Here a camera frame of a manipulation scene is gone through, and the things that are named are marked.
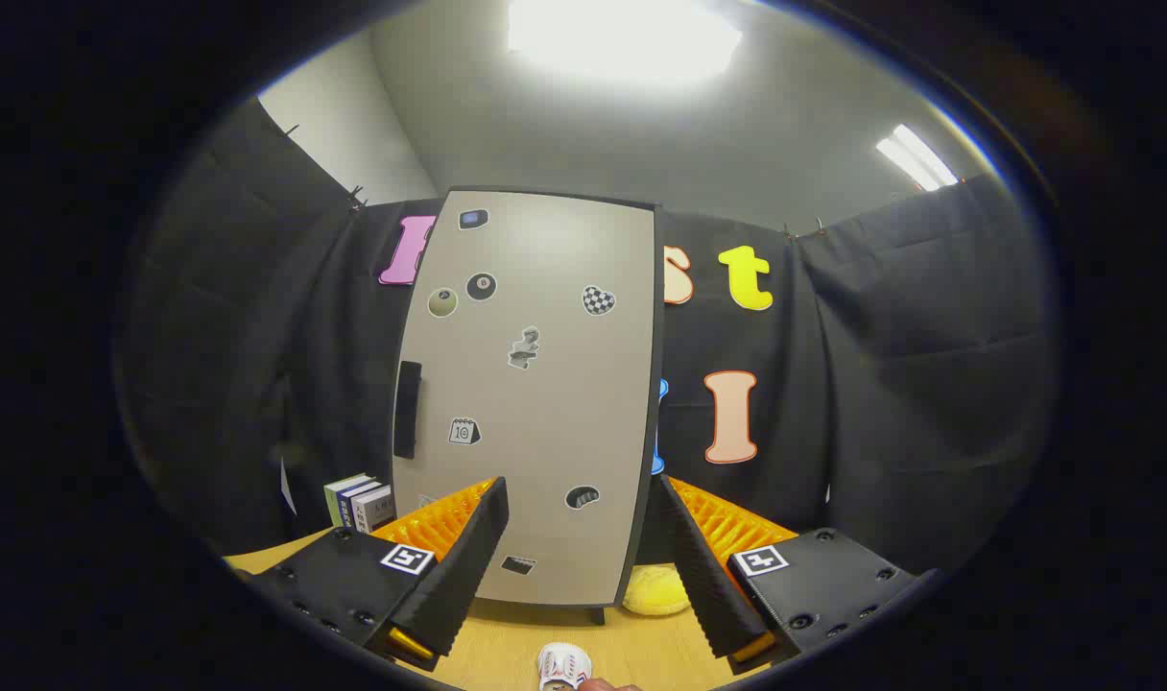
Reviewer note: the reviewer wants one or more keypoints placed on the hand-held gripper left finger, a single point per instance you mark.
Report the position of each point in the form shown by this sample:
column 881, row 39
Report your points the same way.
column 468, row 566

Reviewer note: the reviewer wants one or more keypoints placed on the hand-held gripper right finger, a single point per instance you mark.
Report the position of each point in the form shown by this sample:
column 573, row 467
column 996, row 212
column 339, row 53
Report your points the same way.
column 699, row 576

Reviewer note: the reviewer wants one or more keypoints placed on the white shoe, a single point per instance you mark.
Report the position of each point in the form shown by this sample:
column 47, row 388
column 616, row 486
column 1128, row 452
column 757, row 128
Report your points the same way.
column 564, row 665

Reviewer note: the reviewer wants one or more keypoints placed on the dark grey shoe cabinet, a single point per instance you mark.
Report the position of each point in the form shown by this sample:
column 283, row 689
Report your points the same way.
column 654, row 432

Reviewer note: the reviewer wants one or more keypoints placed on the yellow plush toy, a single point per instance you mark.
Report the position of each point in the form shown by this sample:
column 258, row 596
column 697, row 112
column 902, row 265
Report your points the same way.
column 653, row 590

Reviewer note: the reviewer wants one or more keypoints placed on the grey book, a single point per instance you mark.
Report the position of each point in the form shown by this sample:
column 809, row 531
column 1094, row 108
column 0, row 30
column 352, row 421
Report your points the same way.
column 377, row 507

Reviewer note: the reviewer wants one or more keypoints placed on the dark blue book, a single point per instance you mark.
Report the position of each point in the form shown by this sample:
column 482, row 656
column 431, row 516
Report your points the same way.
column 356, row 504

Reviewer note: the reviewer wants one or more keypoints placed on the green and white book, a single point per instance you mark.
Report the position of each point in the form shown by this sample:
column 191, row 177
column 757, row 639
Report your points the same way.
column 339, row 494

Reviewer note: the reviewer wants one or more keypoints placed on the black backdrop cloth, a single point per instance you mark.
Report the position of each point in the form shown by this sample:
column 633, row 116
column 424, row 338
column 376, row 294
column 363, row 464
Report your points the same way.
column 209, row 384

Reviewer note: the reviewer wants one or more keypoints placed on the ceiling strip light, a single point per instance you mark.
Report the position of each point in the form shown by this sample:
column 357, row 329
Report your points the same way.
column 915, row 156

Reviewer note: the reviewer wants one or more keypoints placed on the large ceiling light panel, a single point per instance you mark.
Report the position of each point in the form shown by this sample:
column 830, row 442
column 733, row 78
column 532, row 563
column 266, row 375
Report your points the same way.
column 622, row 38

